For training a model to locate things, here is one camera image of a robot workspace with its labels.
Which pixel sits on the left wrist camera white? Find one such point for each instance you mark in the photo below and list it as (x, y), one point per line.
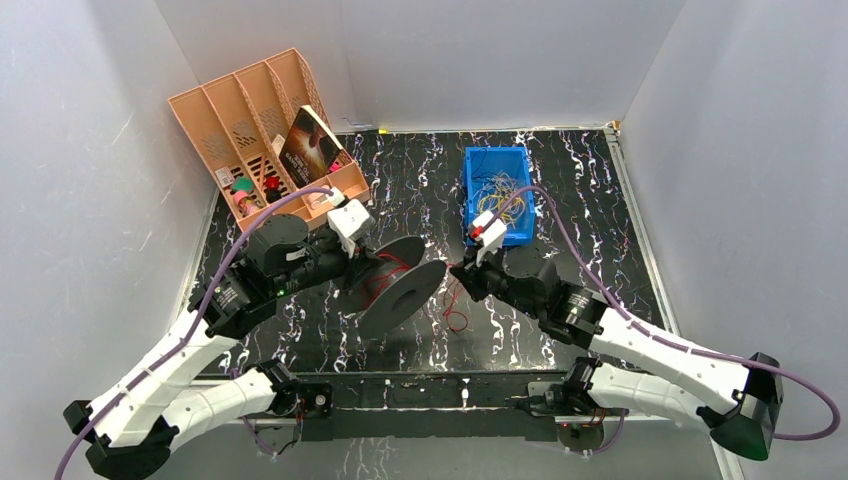
(349, 219)

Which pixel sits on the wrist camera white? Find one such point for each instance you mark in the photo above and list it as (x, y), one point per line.
(349, 219)
(487, 233)

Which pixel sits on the green tape roll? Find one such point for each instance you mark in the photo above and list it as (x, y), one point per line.
(242, 184)

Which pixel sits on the brown book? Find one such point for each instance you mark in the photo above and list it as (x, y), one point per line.
(310, 148)

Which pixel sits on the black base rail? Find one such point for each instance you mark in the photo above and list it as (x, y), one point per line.
(468, 404)

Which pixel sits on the red black small item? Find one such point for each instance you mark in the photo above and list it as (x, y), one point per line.
(272, 189)

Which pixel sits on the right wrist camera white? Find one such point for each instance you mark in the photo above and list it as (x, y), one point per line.
(487, 233)

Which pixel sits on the orange file organizer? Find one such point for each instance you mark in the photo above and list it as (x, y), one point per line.
(238, 123)

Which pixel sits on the blue plastic bin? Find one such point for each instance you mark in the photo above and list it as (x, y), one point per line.
(490, 175)

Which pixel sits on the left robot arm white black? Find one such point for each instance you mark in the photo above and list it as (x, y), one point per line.
(133, 428)

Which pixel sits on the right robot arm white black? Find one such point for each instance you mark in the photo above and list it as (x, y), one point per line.
(735, 400)

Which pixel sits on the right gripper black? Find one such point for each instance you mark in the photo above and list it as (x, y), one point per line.
(470, 274)

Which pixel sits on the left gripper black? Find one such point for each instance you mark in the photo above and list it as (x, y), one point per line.
(351, 258)

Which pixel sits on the grey perforated cable spool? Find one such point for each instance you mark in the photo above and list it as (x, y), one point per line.
(388, 285)

